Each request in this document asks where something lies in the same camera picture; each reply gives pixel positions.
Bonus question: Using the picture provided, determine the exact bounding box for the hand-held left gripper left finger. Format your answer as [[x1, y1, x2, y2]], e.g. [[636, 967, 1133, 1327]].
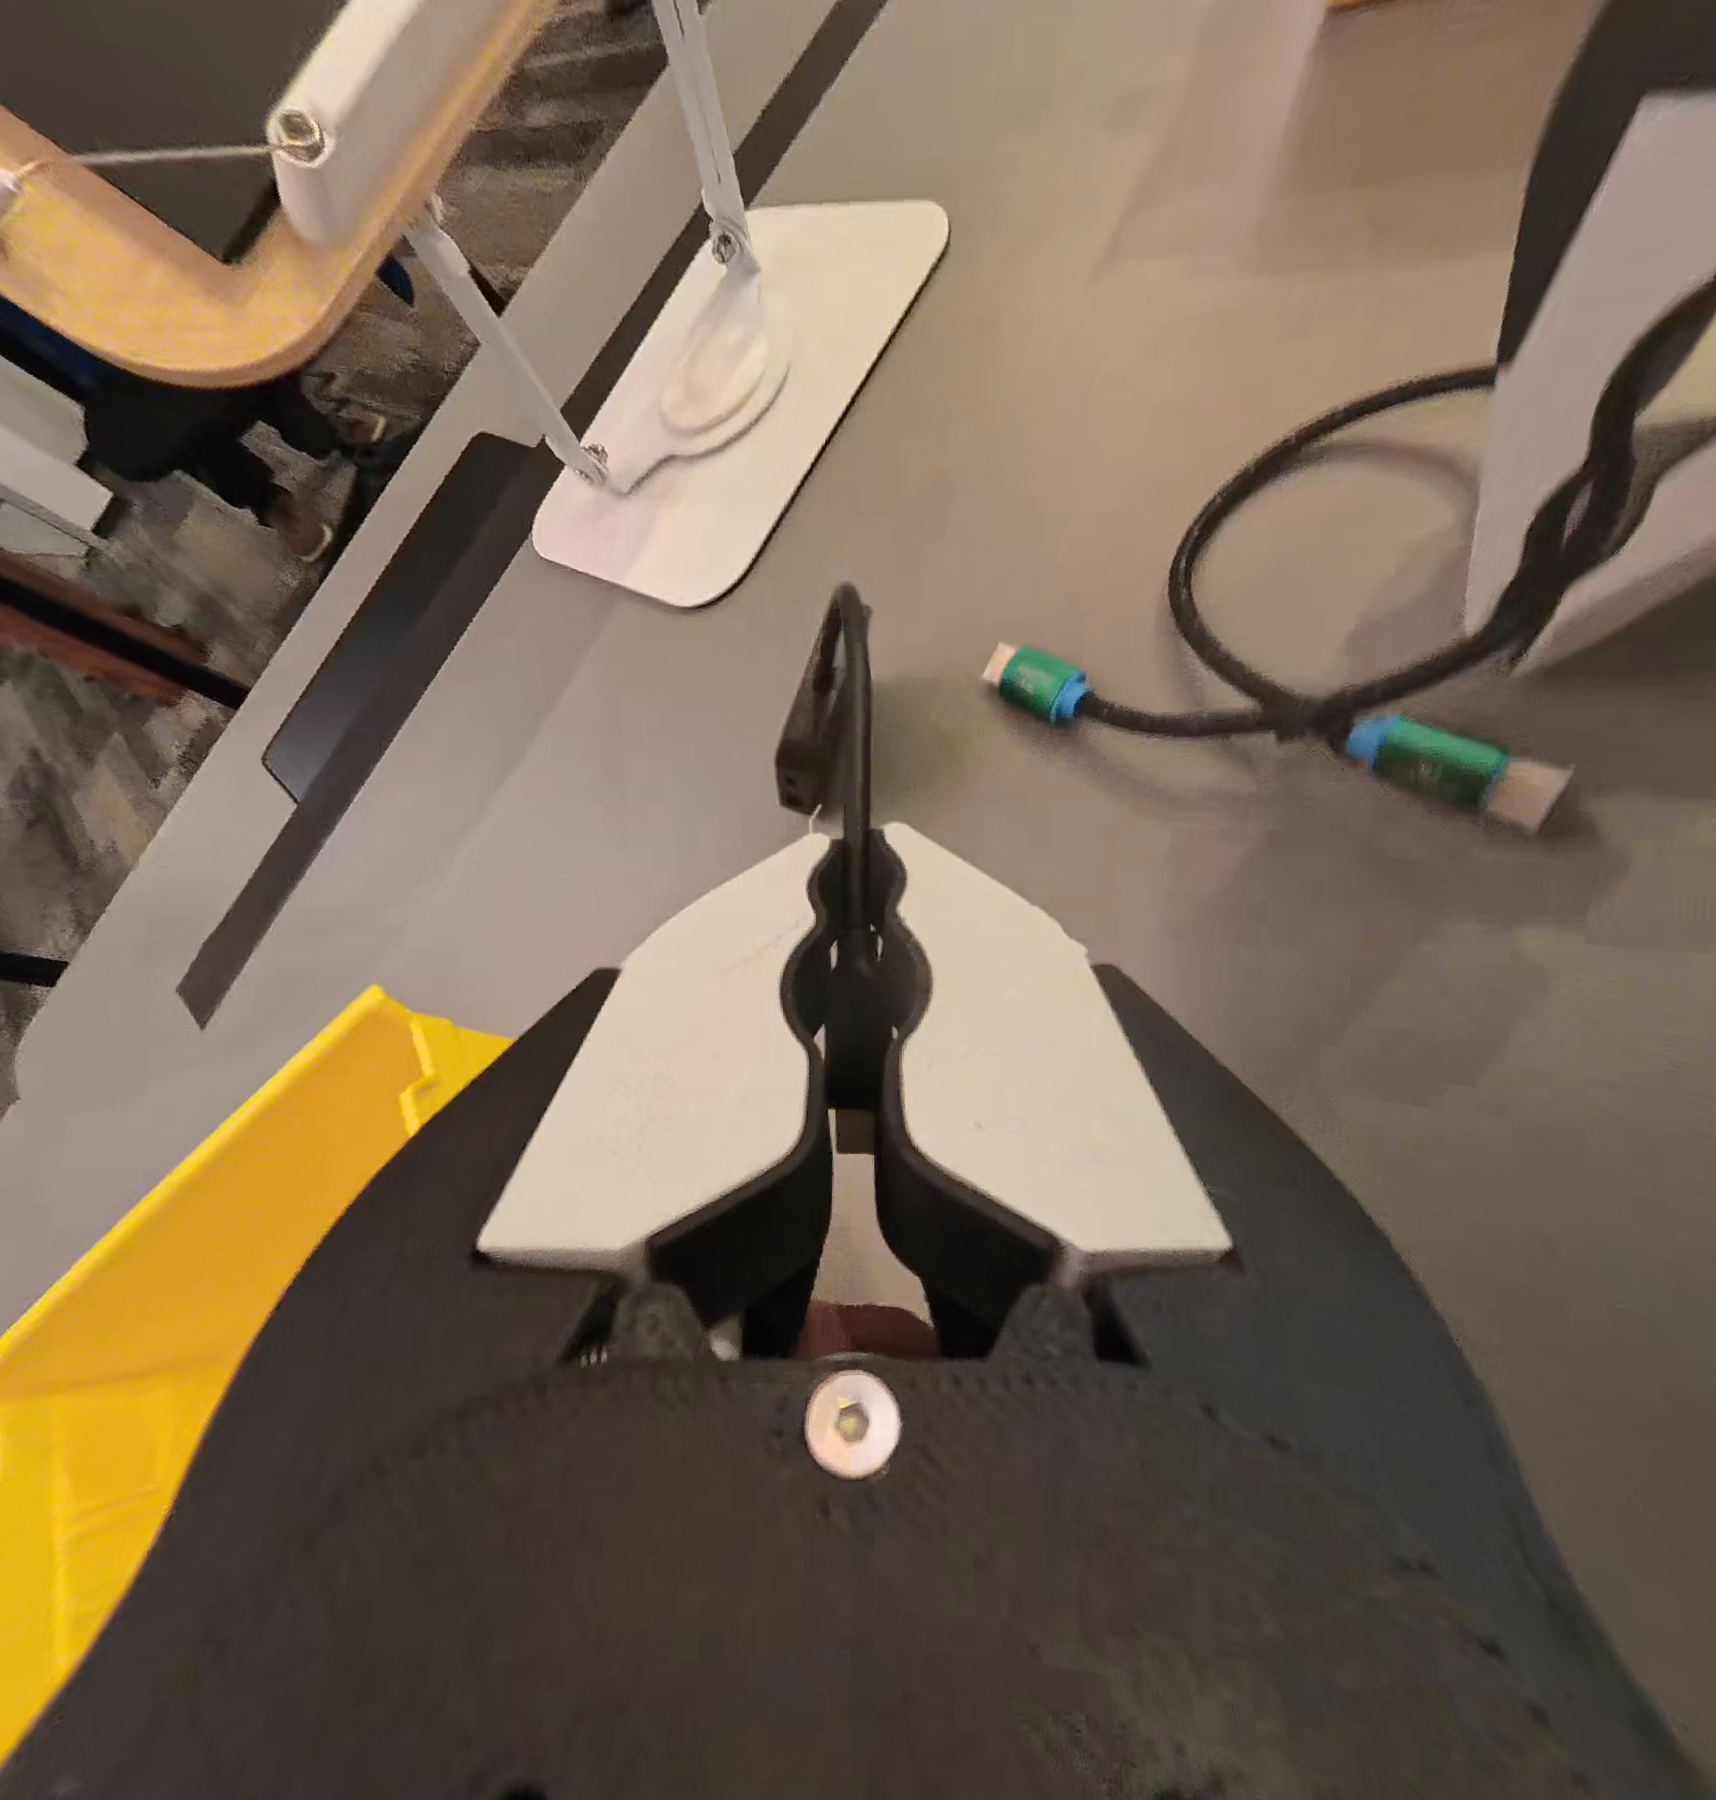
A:
[[478, 821, 840, 1274]]

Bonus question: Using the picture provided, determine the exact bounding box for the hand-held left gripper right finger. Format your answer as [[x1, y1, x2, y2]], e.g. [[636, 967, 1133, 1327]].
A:
[[881, 821, 1234, 1290]]

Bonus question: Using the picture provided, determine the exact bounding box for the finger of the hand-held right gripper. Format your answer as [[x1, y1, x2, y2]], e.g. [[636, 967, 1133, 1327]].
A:
[[1466, 85, 1716, 655], [1517, 277, 1716, 678]]

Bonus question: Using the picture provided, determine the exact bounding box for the green plug braided hdmi cable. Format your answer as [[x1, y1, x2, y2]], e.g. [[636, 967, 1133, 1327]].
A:
[[983, 210, 1716, 844]]

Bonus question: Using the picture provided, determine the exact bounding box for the black adapter hub with cable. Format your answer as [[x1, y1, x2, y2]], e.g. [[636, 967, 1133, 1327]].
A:
[[774, 581, 888, 1154]]

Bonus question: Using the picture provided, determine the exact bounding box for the yellow plastic bin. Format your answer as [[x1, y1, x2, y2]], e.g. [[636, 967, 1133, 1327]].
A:
[[0, 985, 514, 1752]]

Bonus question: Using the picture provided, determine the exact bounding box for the grey panel with wooden rim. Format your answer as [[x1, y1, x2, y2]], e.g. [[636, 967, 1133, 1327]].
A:
[[0, 0, 567, 393]]

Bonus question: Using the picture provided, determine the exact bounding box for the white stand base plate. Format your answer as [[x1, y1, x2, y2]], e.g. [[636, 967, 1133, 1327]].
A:
[[532, 197, 951, 608]]

